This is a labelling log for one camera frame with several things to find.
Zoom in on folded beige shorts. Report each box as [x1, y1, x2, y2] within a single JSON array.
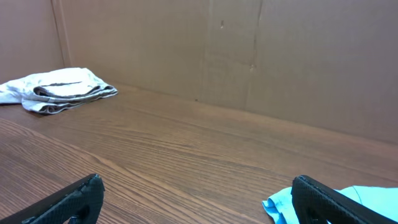
[[1, 67, 118, 114]]

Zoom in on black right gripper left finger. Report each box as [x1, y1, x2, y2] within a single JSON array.
[[1, 174, 105, 224]]

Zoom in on light blue printed t-shirt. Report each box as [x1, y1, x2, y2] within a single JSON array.
[[262, 185, 398, 224]]

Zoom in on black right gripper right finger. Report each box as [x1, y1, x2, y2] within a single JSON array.
[[291, 175, 397, 224]]

